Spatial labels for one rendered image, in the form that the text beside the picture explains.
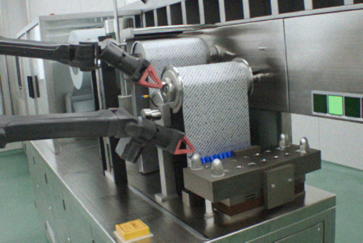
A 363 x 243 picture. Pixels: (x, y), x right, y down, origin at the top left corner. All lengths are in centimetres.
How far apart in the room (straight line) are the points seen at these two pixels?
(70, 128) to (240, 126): 56
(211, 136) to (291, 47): 37
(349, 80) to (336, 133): 327
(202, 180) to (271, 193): 20
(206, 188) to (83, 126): 36
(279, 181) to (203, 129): 28
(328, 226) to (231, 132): 42
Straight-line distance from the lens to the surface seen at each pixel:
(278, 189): 120
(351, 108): 115
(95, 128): 107
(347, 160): 437
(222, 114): 130
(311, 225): 128
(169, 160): 132
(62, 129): 103
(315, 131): 461
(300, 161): 126
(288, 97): 134
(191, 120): 124
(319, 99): 122
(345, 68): 116
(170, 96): 123
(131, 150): 117
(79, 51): 118
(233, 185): 112
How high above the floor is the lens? 138
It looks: 8 degrees down
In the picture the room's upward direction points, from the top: 5 degrees counter-clockwise
